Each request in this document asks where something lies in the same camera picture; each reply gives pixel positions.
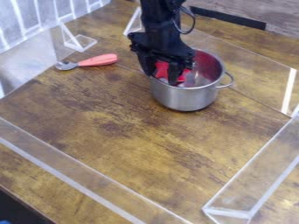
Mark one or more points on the silver steel pot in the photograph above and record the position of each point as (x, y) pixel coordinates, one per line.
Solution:
(197, 92)

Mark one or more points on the right clear acrylic barrier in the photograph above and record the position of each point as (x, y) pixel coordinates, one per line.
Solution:
(238, 201)

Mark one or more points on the left clear acrylic barrier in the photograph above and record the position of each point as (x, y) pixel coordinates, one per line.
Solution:
(29, 59)

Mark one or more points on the front clear acrylic barrier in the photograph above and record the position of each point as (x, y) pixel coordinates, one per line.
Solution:
(113, 195)

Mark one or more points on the clear acrylic barrier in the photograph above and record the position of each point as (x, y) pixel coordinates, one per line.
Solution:
(29, 59)
(264, 79)
(238, 201)
(113, 195)

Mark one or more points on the spoon with pink handle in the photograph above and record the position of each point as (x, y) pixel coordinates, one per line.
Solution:
(105, 59)

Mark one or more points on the back clear acrylic barrier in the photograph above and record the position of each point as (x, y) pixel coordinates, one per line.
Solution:
(264, 79)

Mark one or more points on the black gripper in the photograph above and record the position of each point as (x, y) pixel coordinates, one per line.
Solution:
(161, 43)

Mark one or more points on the red plastic block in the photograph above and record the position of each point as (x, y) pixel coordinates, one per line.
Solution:
(162, 72)

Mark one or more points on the black strip on table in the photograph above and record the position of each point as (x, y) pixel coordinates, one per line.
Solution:
(230, 18)

